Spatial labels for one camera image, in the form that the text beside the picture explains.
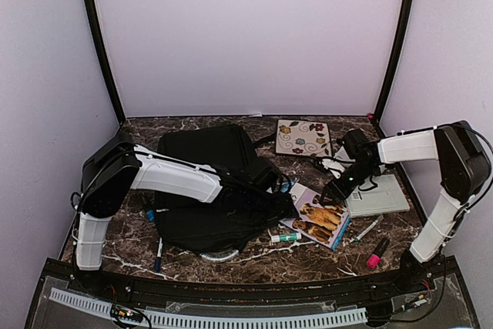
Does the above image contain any clear tape roll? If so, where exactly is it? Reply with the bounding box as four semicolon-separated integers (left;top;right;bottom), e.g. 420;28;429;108
200;249;240;264

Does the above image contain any blue capped marker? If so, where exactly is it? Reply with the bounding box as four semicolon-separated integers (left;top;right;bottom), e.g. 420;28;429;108
141;193;155;223

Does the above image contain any thin white green pen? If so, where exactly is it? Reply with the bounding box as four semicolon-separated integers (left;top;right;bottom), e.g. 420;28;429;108
350;214;384;243

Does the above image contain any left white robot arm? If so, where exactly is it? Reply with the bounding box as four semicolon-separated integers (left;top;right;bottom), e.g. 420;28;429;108
75;125;296;295

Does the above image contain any grey shrink-wrapped notebook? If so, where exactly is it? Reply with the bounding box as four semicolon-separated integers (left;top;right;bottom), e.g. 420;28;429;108
345;174;410;218

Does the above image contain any blue ballpoint pen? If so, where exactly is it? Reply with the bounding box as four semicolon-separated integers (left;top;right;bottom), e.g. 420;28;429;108
153;238;163;273

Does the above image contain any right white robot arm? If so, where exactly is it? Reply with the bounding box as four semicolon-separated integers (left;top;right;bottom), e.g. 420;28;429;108
320;121;492;294

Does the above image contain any green white glue stick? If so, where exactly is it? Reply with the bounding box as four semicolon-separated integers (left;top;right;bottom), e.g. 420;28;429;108
270;233;302;243

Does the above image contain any floral square plate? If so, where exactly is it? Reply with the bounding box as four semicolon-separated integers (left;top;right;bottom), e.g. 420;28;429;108
275;119;332;157

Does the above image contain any grey slotted cable duct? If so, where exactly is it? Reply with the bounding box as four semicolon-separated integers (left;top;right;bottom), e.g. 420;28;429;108
49;288;368;328

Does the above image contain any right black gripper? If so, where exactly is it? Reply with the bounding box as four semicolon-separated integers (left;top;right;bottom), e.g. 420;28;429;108
320;161;379;206

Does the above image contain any small circuit board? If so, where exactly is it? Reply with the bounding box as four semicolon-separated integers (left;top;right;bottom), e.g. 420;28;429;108
110;304;143;323

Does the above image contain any black frame post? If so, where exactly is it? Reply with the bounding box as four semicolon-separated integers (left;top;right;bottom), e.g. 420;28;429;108
83;0;126;126
373;0;413;125

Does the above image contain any black front rail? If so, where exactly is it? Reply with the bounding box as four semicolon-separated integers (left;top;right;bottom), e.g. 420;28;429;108
42;257;459;307

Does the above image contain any dog picture book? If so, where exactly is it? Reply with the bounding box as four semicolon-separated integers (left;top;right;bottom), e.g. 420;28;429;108
280;183;350;250

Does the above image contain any left black frame post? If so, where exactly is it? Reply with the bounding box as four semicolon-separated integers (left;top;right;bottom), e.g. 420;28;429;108
83;0;126;126

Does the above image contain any pink black highlighter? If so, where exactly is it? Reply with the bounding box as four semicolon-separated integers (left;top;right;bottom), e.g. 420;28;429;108
366;237;390;269

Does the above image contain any black student bag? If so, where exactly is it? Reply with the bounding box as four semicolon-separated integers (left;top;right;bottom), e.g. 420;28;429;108
154;124;297;253

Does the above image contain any right black frame post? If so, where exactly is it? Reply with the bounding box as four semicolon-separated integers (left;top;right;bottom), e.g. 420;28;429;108
373;0;413;125

